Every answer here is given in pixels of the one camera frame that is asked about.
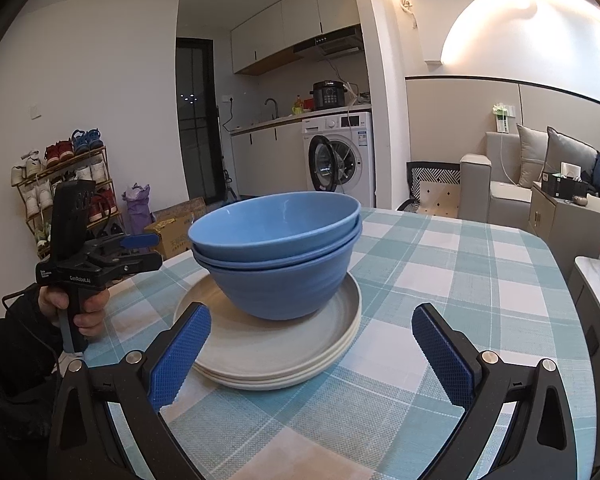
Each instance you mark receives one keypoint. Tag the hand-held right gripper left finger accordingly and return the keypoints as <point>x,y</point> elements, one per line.
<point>180,355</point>

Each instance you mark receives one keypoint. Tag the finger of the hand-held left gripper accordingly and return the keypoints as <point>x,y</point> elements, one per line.
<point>135,262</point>
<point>137,241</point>

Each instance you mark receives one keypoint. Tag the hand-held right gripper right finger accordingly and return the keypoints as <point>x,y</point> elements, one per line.
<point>440,355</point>

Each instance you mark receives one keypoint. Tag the cream round plate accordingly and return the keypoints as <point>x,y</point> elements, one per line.
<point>265,386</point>
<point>270,379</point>
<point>260,345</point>

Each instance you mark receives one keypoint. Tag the blue bowl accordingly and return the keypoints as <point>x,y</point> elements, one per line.
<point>275,220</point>
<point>260,265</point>
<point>280,295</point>

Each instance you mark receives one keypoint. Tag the person's left forearm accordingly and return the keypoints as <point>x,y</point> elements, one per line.
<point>15,355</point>

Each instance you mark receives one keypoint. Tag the person's left hand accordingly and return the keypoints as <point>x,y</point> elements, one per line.
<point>92,312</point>

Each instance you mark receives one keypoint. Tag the purple bag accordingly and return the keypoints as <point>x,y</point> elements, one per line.
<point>139,210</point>

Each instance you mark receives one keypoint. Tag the cardboard box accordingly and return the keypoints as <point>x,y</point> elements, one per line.
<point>177,230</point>

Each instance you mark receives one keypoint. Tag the metal shoe rack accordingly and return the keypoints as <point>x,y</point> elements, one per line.
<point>106,170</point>

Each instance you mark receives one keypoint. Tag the shoe rack with shoes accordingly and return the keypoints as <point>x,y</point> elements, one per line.
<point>55,152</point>

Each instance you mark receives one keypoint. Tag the teal checkered tablecloth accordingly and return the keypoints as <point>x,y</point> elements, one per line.
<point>430,270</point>

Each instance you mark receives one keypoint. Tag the upright floor mop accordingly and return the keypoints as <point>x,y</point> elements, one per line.
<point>228,170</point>

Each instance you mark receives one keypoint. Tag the dark glass door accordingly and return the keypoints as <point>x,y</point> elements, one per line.
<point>195,135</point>

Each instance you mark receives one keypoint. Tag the white kitchen base cabinet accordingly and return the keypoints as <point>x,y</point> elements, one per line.
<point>265,165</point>

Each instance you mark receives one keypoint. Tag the grey sofa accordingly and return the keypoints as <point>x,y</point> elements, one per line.
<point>475,190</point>

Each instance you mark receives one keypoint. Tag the black white patterned chair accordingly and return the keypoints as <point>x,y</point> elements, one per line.
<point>435,185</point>

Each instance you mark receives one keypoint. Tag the beige side cabinet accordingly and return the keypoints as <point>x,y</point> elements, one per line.
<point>560,225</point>

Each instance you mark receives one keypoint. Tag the kitchen faucet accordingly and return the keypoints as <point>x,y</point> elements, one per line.
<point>276,107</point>

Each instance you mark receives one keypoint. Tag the yellow bottle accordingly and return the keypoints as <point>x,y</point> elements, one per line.
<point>298,107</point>

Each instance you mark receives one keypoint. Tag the black box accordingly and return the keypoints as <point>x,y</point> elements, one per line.
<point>562,185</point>

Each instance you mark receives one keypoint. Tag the grey pillow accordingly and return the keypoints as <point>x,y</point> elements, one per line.
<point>532,155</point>
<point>570,152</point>

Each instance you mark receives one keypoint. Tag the white washing machine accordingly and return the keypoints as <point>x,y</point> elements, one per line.
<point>355,145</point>

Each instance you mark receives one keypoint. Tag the black pressure cooker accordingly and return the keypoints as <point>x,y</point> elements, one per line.
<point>327,95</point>

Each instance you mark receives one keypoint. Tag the white upper kitchen cabinets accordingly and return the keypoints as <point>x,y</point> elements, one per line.
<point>290,25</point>

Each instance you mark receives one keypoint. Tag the range hood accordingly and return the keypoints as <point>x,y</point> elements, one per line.
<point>330,45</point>

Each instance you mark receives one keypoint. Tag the white green wall device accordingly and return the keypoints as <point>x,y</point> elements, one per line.
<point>502,117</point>

